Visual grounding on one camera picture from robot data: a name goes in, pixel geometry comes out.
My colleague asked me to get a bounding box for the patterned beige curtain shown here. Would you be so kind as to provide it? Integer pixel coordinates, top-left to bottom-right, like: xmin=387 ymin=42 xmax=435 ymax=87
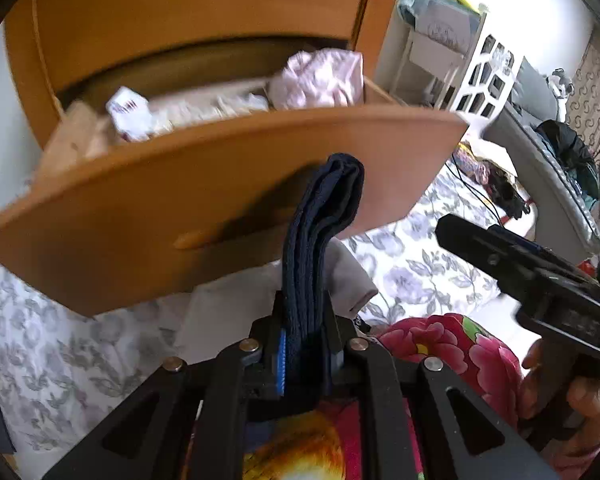
xmin=565 ymin=27 xmax=600 ymax=171

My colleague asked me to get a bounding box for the grey sofa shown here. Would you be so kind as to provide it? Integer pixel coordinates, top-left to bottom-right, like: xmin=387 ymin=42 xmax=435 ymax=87
xmin=482 ymin=57 xmax=600 ymax=266

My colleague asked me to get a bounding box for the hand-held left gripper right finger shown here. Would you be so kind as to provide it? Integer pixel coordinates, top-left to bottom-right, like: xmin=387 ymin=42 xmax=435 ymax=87
xmin=325 ymin=300 xmax=561 ymax=480

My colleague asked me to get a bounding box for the colourful fabric pile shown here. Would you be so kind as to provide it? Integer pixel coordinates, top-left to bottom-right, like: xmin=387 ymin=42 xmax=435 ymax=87
xmin=452 ymin=142 xmax=531 ymax=221

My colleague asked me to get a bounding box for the wooden drawer with handle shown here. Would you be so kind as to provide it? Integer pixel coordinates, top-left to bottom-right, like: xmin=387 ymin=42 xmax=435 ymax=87
xmin=30 ymin=0 xmax=373 ymax=91

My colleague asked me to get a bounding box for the person's right hand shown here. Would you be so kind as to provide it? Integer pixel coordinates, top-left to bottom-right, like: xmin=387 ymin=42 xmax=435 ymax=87
xmin=517 ymin=340 xmax=600 ymax=467

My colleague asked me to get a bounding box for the taupe cloth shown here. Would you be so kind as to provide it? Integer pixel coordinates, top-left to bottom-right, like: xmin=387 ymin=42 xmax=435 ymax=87
xmin=325 ymin=237 xmax=379 ymax=313

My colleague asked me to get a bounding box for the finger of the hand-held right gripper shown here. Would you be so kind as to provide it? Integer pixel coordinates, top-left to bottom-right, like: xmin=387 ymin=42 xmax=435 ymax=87
xmin=435 ymin=214 xmax=581 ymax=281

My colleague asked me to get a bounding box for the pink garment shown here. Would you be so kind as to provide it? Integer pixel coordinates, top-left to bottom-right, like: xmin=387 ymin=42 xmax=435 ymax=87
xmin=269 ymin=49 xmax=366 ymax=111

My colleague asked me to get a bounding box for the navy garment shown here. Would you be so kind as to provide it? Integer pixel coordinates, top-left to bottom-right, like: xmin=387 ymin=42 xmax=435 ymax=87
xmin=245 ymin=154 xmax=366 ymax=423

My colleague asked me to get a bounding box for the wooden drawer holding clothes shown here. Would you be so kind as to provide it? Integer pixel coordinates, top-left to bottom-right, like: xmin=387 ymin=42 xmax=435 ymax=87
xmin=0 ymin=77 xmax=471 ymax=318

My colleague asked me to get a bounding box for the white shelf rack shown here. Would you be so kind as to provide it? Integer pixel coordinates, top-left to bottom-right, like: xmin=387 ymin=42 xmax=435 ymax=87
xmin=392 ymin=0 xmax=488 ymax=108

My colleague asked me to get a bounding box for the dark garment on sofa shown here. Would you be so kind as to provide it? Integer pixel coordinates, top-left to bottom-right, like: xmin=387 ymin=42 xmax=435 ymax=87
xmin=535 ymin=119 xmax=600 ymax=211

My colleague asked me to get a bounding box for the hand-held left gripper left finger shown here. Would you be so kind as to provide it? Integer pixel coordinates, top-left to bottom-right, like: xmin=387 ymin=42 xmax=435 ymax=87
xmin=42 ymin=290 xmax=288 ymax=480

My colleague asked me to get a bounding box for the white printed bag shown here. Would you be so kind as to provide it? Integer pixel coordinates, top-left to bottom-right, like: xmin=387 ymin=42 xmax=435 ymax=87
xmin=415 ymin=0 xmax=481 ymax=53

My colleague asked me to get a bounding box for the red printed blanket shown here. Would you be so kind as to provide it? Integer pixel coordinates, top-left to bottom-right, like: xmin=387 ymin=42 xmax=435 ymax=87
xmin=187 ymin=312 xmax=526 ymax=480

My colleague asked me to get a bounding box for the smooth white garment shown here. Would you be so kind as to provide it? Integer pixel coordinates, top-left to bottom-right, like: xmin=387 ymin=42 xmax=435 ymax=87
xmin=172 ymin=265 xmax=286 ymax=361

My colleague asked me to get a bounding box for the grey white plush toy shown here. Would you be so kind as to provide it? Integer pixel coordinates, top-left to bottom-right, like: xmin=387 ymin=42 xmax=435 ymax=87
xmin=545 ymin=69 xmax=576 ymax=111

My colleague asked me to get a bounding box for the cream garment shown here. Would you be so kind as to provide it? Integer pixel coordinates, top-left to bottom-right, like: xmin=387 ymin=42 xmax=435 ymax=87
xmin=147 ymin=87 xmax=271 ymax=136

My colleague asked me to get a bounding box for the grey floral blanket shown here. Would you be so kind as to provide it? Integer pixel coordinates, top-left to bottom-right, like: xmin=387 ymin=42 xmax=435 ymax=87
xmin=0 ymin=160 xmax=536 ymax=461

